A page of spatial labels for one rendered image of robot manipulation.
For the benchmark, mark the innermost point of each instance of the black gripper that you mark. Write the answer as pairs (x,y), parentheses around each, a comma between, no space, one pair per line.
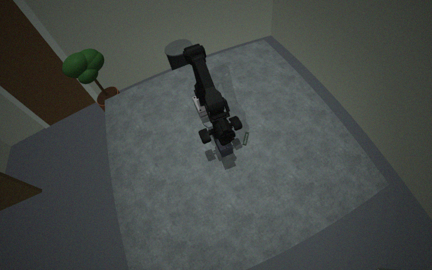
(205,135)

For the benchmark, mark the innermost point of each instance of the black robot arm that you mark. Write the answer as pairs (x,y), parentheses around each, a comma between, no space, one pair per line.
(208,96)

